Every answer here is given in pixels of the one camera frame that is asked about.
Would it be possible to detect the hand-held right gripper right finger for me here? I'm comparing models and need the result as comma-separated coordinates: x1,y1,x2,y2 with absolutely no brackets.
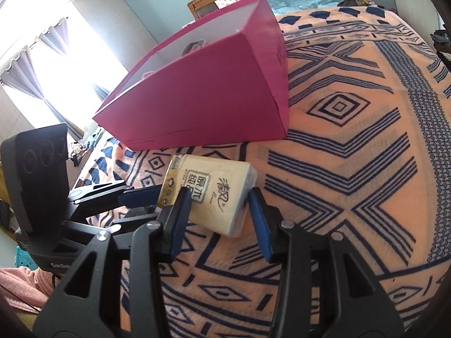
248,186,404,338

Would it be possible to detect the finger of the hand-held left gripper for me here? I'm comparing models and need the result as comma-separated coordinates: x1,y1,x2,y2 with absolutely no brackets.
65,211,161,237
68,179,163,216

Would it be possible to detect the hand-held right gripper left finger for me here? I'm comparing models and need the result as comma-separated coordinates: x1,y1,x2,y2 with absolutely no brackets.
33,186,193,338

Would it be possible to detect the beige tissue pack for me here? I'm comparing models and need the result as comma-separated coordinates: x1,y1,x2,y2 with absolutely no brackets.
157,154,258,238

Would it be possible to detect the pink cardboard box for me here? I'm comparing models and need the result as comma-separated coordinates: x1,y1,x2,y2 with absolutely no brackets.
92,0,290,151

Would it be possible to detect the brown and white plush toy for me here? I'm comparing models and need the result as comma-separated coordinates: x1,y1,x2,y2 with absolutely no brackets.
181,40,208,57

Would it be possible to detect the person's left forearm pink sleeve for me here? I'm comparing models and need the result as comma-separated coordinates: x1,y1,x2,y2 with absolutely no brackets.
0,266,55,314

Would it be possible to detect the floor clutter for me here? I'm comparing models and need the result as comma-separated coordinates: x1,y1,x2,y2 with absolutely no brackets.
68,132,106,168

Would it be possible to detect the blue plastic basket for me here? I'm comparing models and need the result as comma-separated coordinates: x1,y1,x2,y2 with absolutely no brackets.
14,246,37,270

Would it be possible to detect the grey purple curtain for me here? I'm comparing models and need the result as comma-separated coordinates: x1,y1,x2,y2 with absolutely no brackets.
37,17,110,99
0,58,85,141

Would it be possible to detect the bright window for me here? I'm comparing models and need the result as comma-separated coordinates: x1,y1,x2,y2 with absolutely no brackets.
21,17,127,131

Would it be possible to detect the orange and navy patterned blanket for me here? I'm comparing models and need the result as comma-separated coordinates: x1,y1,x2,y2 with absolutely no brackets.
72,5,451,338

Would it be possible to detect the mustard yellow clothing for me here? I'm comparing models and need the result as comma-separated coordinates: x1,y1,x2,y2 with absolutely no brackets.
14,306,45,326

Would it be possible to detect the bedside clutter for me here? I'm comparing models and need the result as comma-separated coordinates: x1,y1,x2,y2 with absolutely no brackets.
338,0,384,9

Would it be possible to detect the dark clothes pile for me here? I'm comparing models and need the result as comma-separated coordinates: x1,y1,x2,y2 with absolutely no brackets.
430,28,451,99

